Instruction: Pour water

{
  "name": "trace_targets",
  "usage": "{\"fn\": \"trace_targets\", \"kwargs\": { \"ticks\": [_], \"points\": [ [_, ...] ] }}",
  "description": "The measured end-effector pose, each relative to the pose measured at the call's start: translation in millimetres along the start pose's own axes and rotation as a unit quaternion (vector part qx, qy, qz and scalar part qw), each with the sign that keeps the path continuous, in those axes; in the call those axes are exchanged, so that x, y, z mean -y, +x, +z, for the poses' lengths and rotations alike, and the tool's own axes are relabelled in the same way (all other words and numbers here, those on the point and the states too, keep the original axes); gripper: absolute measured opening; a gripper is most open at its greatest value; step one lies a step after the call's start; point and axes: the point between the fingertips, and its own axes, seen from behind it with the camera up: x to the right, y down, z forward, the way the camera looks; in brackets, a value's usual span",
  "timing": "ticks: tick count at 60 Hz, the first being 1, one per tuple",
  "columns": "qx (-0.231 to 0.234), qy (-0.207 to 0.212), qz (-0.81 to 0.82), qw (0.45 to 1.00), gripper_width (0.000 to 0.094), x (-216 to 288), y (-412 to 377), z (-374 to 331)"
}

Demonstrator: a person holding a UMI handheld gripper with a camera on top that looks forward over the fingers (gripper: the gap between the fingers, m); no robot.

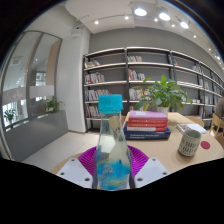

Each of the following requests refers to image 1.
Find white open magazine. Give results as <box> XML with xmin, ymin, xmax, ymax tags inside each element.
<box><xmin>176</xmin><ymin>123</ymin><xmax>208</xmax><ymax>135</ymax></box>

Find green patterned ceramic cup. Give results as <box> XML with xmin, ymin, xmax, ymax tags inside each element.
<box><xmin>177</xmin><ymin>128</ymin><xmax>202</xmax><ymax>158</ymax></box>

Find small ledge plant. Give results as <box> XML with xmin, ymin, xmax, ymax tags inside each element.
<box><xmin>3</xmin><ymin>109</ymin><xmax>20</xmax><ymax>123</ymax></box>
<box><xmin>44</xmin><ymin>96</ymin><xmax>63</xmax><ymax>114</ymax></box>

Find red book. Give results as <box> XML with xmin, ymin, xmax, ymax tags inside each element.
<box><xmin>126</xmin><ymin>123</ymin><xmax>168</xmax><ymax>132</ymax></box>
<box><xmin>127</xmin><ymin>117</ymin><xmax>168</xmax><ymax>126</ymax></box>

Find grey bookshelf unit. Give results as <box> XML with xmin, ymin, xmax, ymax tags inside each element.
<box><xmin>82</xmin><ymin>46</ymin><xmax>224</xmax><ymax>133</ymax></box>

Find pink book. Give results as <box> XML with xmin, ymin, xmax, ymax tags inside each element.
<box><xmin>128</xmin><ymin>110</ymin><xmax>169</xmax><ymax>120</ymax></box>

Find green potted plant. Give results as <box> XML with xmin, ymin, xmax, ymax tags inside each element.
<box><xmin>132</xmin><ymin>74</ymin><xmax>194</xmax><ymax>116</ymax></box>

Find round-backed wooden chair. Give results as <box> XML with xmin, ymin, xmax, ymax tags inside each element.
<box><xmin>184</xmin><ymin>115</ymin><xmax>205</xmax><ymax>128</ymax></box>

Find ceiling lights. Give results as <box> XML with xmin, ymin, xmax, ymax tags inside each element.
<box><xmin>93</xmin><ymin>6</ymin><xmax>223</xmax><ymax>62</ymax></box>

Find clear bottle with blue cap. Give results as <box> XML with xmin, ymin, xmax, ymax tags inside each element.
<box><xmin>94</xmin><ymin>94</ymin><xmax>133</xmax><ymax>192</ymax></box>

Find slatted wooden chairs group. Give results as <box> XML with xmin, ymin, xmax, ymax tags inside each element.
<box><xmin>209</xmin><ymin>113</ymin><xmax>224</xmax><ymax>138</ymax></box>

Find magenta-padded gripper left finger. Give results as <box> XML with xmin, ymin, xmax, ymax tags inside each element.
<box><xmin>56</xmin><ymin>145</ymin><xmax>99</xmax><ymax>190</ymax></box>

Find dark blue book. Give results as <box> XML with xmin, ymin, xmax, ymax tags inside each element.
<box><xmin>123</xmin><ymin>124</ymin><xmax>172</xmax><ymax>141</ymax></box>

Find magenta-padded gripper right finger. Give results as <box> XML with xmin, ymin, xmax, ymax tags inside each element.
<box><xmin>128</xmin><ymin>145</ymin><xmax>170</xmax><ymax>190</ymax></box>

